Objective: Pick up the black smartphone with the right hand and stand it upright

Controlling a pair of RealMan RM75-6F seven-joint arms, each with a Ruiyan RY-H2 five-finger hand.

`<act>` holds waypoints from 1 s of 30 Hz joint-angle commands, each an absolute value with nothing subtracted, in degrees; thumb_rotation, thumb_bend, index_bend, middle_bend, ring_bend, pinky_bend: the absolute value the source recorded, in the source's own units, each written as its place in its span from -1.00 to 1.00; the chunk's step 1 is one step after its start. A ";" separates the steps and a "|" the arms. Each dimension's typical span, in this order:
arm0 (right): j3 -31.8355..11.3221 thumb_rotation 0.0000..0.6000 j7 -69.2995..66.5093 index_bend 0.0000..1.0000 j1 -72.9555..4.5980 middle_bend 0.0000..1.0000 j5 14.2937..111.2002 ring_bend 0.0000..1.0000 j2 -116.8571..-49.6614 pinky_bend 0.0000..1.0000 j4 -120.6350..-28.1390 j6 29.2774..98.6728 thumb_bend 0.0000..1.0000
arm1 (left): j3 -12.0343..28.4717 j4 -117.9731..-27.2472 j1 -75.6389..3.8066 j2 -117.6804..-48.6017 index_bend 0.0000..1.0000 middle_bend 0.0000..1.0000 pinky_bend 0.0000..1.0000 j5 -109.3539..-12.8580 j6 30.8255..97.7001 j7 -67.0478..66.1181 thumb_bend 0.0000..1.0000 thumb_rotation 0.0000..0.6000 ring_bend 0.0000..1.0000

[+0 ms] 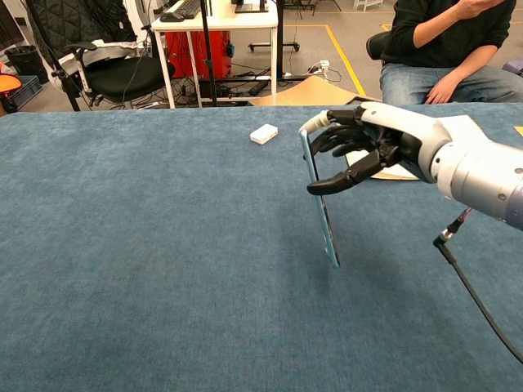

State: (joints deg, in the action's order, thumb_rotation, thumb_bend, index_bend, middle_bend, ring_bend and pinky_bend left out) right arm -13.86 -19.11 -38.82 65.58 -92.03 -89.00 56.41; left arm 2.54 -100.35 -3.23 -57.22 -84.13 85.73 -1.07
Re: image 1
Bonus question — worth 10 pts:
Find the right black-white robot hand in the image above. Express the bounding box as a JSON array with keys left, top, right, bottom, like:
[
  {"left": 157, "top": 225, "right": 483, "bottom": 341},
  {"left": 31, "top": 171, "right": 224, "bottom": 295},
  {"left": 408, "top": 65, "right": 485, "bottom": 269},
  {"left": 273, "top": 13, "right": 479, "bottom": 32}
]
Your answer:
[{"left": 300, "top": 101, "right": 454, "bottom": 197}]

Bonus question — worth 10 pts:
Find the person's right hand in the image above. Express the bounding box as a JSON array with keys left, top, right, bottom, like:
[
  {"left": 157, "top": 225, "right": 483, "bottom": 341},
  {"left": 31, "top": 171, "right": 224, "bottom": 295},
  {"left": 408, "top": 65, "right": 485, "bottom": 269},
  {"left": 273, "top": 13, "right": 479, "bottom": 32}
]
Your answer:
[{"left": 424, "top": 74, "right": 455, "bottom": 105}]

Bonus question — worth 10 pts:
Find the person's left hand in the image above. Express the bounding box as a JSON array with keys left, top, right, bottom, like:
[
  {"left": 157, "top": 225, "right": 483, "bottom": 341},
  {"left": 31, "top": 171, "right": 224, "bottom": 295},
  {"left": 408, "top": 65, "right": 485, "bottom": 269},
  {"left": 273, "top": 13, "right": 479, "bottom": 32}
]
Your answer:
[{"left": 456, "top": 0, "right": 493, "bottom": 20}]

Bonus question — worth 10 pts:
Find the black smartphone with blue edge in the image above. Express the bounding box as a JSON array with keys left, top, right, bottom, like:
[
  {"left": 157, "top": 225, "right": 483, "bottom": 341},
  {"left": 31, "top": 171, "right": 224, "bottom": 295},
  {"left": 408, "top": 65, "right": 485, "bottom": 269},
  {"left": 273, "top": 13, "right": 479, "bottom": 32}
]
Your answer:
[{"left": 298, "top": 127, "right": 342, "bottom": 270}]

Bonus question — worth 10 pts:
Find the stack of cream paper sheets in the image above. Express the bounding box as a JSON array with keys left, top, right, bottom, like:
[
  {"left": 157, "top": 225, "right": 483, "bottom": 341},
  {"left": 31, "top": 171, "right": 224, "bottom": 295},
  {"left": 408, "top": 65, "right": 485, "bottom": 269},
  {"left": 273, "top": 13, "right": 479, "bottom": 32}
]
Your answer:
[{"left": 345, "top": 114, "right": 488, "bottom": 181}]

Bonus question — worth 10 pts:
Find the person in black sweater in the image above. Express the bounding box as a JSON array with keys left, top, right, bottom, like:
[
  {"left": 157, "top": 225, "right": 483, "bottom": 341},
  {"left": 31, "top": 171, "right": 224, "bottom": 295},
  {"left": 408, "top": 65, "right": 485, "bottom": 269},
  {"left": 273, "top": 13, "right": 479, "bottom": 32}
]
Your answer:
[{"left": 379, "top": 0, "right": 523, "bottom": 105}]

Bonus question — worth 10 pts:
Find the black seat pad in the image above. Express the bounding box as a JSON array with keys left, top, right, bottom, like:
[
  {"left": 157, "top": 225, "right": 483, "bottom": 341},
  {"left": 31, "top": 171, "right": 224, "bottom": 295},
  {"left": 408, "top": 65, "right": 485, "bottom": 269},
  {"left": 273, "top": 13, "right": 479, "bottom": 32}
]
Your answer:
[{"left": 365, "top": 31, "right": 394, "bottom": 63}]

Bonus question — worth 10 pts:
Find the brown cardboard sheet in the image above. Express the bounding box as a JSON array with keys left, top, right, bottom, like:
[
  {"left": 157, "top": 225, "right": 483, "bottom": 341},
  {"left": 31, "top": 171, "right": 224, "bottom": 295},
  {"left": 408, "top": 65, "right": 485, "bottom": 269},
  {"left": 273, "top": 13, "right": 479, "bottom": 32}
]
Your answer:
[{"left": 248, "top": 76, "right": 383, "bottom": 107}]

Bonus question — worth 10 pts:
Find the small white box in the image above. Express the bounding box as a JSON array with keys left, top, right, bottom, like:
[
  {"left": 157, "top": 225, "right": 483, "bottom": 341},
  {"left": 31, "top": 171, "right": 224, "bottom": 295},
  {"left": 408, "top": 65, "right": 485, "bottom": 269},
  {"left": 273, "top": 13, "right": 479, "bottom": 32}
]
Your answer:
[{"left": 249, "top": 123, "right": 279, "bottom": 145}]

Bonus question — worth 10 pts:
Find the black rolling stand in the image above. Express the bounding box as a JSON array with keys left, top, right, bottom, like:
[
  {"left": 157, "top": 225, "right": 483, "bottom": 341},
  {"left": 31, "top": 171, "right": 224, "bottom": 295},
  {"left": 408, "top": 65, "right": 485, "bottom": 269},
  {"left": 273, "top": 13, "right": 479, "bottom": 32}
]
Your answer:
[{"left": 248, "top": 0, "right": 302, "bottom": 79}]

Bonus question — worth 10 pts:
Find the black monitor stand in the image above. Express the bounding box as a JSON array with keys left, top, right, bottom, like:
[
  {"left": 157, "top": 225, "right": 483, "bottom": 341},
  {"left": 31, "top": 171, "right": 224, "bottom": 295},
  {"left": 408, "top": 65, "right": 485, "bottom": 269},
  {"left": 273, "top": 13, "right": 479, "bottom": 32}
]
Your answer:
[{"left": 230, "top": 0, "right": 270, "bottom": 15}]

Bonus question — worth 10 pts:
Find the white desk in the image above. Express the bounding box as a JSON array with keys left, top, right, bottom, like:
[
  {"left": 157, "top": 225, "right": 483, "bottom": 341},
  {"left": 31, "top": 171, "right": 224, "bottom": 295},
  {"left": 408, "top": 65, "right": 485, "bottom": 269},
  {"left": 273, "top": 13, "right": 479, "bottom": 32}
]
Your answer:
[{"left": 150, "top": 0, "right": 280, "bottom": 109}]

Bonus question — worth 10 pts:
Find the black stand pole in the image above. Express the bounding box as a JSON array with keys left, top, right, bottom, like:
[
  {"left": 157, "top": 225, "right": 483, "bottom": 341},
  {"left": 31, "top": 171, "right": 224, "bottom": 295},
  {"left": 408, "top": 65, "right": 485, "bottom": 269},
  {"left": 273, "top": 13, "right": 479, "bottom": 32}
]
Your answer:
[{"left": 199, "top": 0, "right": 220, "bottom": 108}]

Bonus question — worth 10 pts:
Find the red cabinet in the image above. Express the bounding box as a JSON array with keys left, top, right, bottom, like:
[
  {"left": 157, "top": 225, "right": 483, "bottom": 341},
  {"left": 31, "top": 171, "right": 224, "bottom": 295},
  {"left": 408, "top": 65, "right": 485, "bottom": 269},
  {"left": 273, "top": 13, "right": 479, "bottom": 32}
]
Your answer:
[{"left": 163, "top": 30, "right": 234, "bottom": 79}]

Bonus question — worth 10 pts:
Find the black keyboard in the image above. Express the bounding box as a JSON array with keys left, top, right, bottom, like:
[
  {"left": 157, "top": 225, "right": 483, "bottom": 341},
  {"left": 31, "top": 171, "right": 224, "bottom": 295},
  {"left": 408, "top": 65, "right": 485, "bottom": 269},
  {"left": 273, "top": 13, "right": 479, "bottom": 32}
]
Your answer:
[{"left": 170, "top": 0, "right": 204, "bottom": 20}]

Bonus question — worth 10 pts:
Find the blue table cloth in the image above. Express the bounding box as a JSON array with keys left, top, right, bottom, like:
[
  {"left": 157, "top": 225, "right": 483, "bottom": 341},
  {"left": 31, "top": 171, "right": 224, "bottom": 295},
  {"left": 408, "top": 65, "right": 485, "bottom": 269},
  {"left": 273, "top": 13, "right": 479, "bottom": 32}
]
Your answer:
[{"left": 0, "top": 102, "right": 523, "bottom": 392}]

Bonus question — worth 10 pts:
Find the black office chair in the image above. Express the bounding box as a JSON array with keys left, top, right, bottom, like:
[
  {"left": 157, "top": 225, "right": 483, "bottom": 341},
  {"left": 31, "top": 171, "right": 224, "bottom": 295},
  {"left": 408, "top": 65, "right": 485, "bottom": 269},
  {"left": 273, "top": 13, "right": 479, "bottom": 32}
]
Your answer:
[{"left": 60, "top": 38, "right": 177, "bottom": 109}]

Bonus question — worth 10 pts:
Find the black tripod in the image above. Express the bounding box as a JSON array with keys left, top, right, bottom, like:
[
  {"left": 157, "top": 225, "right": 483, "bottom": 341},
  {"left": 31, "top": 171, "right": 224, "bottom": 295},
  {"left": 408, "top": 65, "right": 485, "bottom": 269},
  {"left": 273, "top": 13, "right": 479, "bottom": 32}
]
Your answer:
[{"left": 26, "top": 0, "right": 82, "bottom": 112}]

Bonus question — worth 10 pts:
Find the black quilted jacket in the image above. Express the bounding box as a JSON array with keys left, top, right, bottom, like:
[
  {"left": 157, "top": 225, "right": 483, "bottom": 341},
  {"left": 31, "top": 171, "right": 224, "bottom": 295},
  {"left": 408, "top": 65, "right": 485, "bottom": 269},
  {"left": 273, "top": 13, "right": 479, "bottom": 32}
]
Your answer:
[{"left": 24, "top": 0, "right": 138, "bottom": 78}]

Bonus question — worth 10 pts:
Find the blue plastic crate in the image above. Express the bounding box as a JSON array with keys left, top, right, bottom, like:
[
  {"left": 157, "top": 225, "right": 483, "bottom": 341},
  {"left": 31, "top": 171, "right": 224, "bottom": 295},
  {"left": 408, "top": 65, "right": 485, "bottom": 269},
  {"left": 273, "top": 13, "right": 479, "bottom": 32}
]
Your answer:
[{"left": 7, "top": 74, "right": 44, "bottom": 109}]

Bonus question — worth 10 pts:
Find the black trash bin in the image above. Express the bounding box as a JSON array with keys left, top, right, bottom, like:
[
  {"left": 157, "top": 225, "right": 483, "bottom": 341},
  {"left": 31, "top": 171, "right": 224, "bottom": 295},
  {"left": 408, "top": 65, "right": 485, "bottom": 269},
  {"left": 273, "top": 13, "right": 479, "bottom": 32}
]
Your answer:
[{"left": 4, "top": 45, "right": 42, "bottom": 86}]

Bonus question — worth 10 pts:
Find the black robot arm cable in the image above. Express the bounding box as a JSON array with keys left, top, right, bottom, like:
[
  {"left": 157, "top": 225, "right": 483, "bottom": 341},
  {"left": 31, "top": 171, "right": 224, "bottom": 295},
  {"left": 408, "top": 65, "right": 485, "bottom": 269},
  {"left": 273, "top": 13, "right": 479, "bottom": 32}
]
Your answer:
[{"left": 432, "top": 206, "right": 523, "bottom": 365}]

